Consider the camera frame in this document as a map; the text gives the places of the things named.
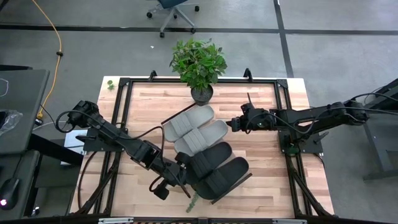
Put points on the grey shoe sole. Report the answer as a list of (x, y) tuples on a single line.
[(202, 138)]

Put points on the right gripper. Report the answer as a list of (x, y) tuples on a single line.
[(261, 119)]

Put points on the grey metal stand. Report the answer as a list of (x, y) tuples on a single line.
[(377, 146)]

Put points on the office chair base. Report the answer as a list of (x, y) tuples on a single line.
[(171, 3)]

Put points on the clear plastic bag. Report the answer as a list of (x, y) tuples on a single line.
[(9, 121)]

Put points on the leafy plant in black pot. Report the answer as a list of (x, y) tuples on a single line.
[(199, 65)]

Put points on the succulent plant in black pot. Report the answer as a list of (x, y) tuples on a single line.
[(192, 203)]

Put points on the black slide sandal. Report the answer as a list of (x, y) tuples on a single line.
[(206, 161), (222, 179)]

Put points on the small green fallen leaf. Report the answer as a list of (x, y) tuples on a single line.
[(110, 85)]

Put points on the grey desk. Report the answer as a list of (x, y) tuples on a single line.
[(25, 102)]

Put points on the grey slide sandal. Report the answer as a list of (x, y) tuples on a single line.
[(186, 123)]

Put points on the silver metal bracket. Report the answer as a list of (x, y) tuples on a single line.
[(115, 220), (289, 221)]

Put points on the black computer mouse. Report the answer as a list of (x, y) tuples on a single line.
[(9, 193)]

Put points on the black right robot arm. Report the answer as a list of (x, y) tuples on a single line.
[(311, 116)]

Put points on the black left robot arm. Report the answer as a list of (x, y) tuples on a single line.
[(105, 130)]

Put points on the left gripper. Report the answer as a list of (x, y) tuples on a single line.
[(175, 177)]

